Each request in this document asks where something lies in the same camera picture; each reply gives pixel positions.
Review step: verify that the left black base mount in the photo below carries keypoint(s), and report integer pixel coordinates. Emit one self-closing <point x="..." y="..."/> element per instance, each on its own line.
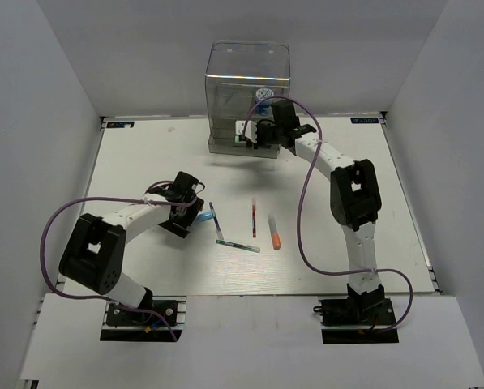
<point x="120" y="325"/>

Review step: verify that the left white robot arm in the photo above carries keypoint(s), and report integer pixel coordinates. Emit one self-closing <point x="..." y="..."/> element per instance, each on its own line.
<point x="94" y="253"/>

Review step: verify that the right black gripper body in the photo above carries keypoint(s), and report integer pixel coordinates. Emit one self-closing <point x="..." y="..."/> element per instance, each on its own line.
<point x="267" y="135"/>

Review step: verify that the clear acrylic drawer organizer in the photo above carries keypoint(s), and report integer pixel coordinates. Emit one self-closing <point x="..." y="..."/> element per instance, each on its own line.
<point x="235" y="70"/>

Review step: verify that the purple gel pen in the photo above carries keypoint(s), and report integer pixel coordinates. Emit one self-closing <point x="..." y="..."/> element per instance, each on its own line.
<point x="219" y="233"/>

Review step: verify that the blue highlighter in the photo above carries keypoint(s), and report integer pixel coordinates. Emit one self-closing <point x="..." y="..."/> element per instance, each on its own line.
<point x="202" y="217"/>

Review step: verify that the orange highlighter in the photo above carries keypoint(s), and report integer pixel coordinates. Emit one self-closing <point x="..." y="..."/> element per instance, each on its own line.
<point x="275" y="237"/>

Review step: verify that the green gel pen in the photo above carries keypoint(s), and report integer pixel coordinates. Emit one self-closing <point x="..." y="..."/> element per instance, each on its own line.
<point x="239" y="246"/>

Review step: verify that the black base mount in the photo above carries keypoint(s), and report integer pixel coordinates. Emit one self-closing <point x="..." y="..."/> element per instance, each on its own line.
<point x="120" y="325"/>
<point x="342" y="323"/>

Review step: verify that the red gel pen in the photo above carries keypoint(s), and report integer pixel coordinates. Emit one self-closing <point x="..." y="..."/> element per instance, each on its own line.
<point x="253" y="218"/>

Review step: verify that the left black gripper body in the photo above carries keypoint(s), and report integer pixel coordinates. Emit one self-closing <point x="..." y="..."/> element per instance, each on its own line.
<point x="190" y="211"/>

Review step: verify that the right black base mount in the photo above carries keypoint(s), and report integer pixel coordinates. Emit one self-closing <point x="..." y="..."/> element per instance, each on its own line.
<point x="342" y="323"/>

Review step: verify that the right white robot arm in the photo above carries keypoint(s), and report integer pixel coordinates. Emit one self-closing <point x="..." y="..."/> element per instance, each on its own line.
<point x="354" y="197"/>

